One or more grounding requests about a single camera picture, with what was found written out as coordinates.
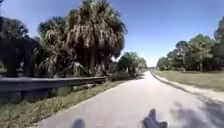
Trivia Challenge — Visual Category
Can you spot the row of green trees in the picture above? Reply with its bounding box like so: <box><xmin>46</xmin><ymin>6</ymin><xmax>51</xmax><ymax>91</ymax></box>
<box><xmin>155</xmin><ymin>16</ymin><xmax>224</xmax><ymax>73</ymax></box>

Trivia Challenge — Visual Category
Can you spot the pale sandy strip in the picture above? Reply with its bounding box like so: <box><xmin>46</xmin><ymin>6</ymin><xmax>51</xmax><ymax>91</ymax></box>
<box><xmin>149</xmin><ymin>71</ymin><xmax>224</xmax><ymax>102</ymax></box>

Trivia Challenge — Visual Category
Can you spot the row of palm trees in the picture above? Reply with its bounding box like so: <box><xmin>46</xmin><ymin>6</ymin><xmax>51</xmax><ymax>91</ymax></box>
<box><xmin>0</xmin><ymin>0</ymin><xmax>148</xmax><ymax>80</ymax></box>

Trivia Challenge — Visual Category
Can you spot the grey paved path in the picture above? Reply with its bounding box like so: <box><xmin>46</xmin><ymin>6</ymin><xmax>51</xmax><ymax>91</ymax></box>
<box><xmin>33</xmin><ymin>70</ymin><xmax>224</xmax><ymax>128</ymax></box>

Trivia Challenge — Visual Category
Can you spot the metal guardrail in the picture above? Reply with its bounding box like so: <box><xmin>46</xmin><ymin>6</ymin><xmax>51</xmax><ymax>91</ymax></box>
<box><xmin>0</xmin><ymin>74</ymin><xmax>135</xmax><ymax>101</ymax></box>

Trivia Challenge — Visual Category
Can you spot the robot's own part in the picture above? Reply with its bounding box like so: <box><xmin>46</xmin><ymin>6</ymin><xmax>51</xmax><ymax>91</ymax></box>
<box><xmin>142</xmin><ymin>115</ymin><xmax>162</xmax><ymax>128</ymax></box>
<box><xmin>71</xmin><ymin>118</ymin><xmax>86</xmax><ymax>128</ymax></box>

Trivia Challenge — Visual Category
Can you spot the grass field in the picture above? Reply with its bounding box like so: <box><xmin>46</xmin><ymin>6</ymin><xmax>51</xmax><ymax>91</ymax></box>
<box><xmin>150</xmin><ymin>68</ymin><xmax>224</xmax><ymax>93</ymax></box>

